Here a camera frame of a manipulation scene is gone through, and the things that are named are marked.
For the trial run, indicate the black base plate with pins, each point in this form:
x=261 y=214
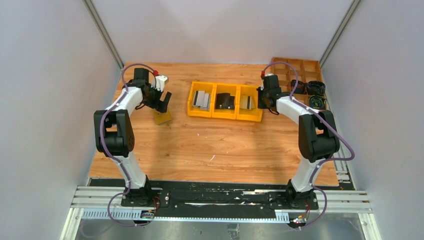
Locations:
x=212 y=200

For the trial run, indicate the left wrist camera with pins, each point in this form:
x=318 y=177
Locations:
x=159 y=82

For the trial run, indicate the aluminium frame rail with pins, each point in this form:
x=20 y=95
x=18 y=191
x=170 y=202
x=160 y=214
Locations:
x=80 y=210

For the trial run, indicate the yellow three-compartment bin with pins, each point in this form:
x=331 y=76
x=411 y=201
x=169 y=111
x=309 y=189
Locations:
x=237 y=90

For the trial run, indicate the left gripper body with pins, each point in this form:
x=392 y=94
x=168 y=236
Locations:
x=154 y=96

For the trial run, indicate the grey cards in bin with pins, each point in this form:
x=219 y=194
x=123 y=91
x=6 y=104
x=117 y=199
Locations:
x=201 y=100
x=247 y=102

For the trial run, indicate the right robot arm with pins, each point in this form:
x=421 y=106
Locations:
x=317 y=140

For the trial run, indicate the grey cards in left bin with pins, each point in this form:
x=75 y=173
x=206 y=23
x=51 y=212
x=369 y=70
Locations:
x=201 y=100

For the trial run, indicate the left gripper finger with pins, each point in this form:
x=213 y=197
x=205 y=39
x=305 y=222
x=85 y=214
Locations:
x=167 y=98
x=162 y=106

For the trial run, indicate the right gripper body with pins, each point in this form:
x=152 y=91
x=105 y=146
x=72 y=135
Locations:
x=263 y=100

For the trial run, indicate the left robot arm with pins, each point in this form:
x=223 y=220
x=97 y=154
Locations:
x=114 y=135

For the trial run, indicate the grey cards in right bin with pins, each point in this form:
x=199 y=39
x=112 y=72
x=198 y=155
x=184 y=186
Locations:
x=247 y=102

